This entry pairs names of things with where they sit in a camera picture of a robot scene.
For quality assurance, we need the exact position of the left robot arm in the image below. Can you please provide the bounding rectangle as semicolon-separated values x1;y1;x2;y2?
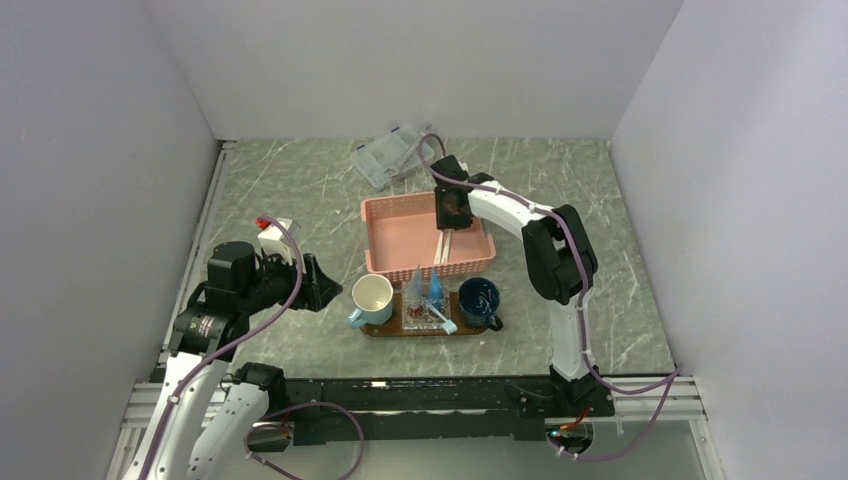
124;241;343;479

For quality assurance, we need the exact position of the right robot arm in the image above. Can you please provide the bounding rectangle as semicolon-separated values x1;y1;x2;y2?
428;155;606;415

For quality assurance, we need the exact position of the dark blue mug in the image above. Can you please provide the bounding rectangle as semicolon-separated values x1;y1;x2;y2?
457;277;504;332

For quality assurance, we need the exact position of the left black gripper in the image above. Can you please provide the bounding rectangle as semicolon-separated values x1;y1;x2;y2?
239;245;342;314

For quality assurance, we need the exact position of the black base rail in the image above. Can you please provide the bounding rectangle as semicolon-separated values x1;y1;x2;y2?
247;374;615;453

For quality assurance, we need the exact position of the pink toothbrush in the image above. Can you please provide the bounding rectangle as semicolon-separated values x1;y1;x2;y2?
438;230;453;264

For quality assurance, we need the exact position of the clear plastic box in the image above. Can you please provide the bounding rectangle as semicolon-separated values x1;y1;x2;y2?
349;127;422;191

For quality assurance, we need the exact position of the blue toothpaste tube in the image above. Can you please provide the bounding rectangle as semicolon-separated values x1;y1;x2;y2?
426;269;445;316

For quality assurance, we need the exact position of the clear acrylic toothbrush holder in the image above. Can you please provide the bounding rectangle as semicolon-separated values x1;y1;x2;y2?
400;280;453;334

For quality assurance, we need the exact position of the white toothbrush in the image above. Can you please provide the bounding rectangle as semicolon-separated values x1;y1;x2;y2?
433;231;445;265

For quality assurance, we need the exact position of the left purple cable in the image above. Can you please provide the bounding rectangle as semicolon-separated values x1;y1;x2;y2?
139;215;366;480

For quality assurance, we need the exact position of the pink plastic basket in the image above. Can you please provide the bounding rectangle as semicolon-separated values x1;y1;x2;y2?
361;192;496;284

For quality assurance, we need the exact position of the white toothpaste tube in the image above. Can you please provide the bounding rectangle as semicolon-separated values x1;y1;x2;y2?
405;266;423;318

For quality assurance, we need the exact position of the oval wooden tray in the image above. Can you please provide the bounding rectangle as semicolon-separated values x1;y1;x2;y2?
359;291;486;338

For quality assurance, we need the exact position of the aluminium side rail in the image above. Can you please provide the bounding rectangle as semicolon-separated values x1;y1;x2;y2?
106;141;236;479

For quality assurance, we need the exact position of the light blue mug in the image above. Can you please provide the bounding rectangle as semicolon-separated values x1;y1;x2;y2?
347;274;394;329

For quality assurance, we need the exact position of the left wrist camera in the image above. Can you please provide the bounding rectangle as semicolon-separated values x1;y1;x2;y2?
255;218;295;265

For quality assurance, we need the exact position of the light blue toothbrush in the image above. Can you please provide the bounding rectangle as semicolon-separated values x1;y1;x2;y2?
425;301;458;335

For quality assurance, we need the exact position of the silver wrench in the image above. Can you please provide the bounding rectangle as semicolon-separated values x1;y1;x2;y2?
385;124;435;177

